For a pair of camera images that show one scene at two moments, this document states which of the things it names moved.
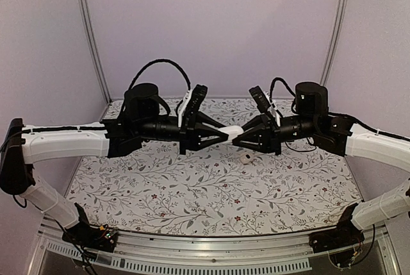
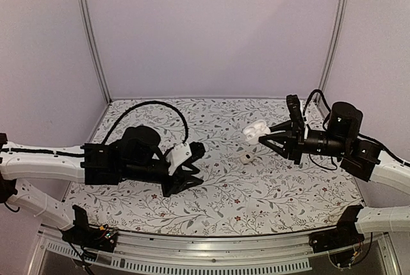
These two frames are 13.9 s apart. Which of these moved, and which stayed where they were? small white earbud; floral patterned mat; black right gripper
Moved: black right gripper
Stayed: floral patterned mat; small white earbud
